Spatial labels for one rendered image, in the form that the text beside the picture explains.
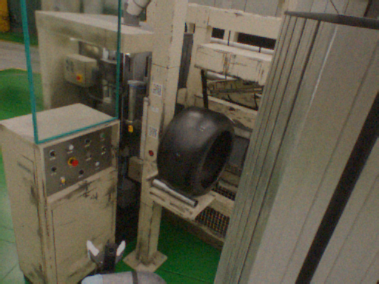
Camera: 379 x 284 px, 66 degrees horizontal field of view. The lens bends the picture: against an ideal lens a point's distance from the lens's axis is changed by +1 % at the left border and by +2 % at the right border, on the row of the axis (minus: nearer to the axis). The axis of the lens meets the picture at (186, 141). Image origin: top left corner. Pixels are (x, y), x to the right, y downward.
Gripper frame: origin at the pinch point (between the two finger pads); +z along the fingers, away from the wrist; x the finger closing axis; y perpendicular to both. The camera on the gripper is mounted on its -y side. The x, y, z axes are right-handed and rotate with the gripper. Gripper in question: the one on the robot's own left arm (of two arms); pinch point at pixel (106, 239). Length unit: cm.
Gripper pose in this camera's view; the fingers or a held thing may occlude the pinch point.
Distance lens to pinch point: 136.0
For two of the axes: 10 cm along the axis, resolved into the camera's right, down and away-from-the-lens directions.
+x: 9.3, 1.3, 3.3
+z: -2.4, -4.5, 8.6
